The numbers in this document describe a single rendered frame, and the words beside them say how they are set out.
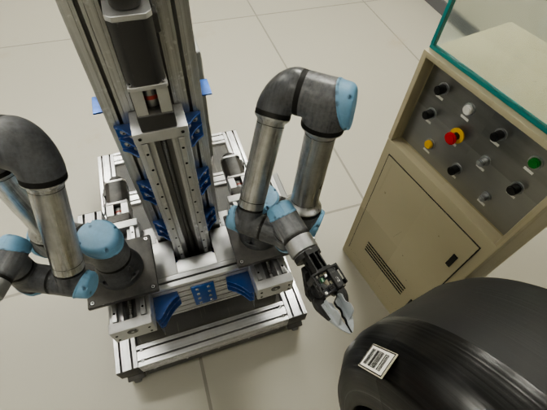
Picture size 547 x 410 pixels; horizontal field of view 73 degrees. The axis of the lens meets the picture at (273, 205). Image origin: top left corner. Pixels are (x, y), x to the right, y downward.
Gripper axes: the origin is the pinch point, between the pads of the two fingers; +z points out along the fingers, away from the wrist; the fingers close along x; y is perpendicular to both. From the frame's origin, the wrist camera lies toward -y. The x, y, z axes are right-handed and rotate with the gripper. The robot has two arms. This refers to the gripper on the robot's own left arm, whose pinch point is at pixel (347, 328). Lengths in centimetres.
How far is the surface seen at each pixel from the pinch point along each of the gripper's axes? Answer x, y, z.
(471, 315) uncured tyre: 2.7, 39.2, 7.5
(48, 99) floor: -65, -133, -250
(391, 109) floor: 168, -118, -126
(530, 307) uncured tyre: 8.4, 42.5, 10.2
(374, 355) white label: -10.2, 32.7, 5.7
